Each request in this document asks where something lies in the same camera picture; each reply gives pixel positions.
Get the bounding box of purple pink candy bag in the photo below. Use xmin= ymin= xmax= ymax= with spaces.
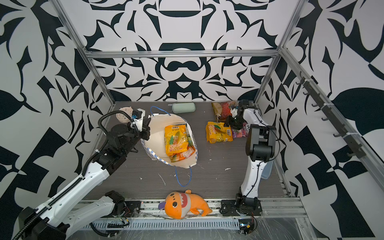
xmin=231 ymin=123 xmax=249 ymax=139

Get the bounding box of gold red fruit snack bag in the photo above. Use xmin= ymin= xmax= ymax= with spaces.
xmin=212 ymin=101 xmax=239 ymax=122

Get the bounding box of yellow snack bag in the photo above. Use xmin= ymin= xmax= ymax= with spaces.
xmin=165 ymin=125 xmax=188 ymax=157
xmin=206 ymin=122 xmax=233 ymax=144

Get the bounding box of blue checkered paper bag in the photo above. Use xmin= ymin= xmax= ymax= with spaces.
xmin=141 ymin=106 xmax=198 ymax=170

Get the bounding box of orange Fox's candy bag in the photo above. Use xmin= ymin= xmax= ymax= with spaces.
xmin=171 ymin=136 xmax=196 ymax=163

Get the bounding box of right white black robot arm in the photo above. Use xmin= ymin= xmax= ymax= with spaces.
xmin=234 ymin=100 xmax=277 ymax=216

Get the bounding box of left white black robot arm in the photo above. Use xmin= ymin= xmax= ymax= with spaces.
xmin=14 ymin=109 xmax=151 ymax=240

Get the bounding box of pink round alarm clock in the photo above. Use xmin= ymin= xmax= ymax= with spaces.
xmin=116 ymin=107 xmax=134 ymax=124

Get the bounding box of light blue case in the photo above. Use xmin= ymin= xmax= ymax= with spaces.
xmin=261 ymin=161 xmax=274 ymax=180

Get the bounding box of mint green case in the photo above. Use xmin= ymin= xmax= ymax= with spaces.
xmin=169 ymin=103 xmax=196 ymax=114

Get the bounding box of orange plush shark toy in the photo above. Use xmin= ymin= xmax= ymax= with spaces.
xmin=158 ymin=190 xmax=213 ymax=220

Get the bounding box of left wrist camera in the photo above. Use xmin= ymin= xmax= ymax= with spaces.
xmin=131 ymin=109 xmax=146 ymax=132

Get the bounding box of black wall hook rack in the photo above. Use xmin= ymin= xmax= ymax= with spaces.
xmin=297 ymin=73 xmax=367 ymax=159

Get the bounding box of white perforated cable tray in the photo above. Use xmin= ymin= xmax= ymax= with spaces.
xmin=94 ymin=219 xmax=240 ymax=231

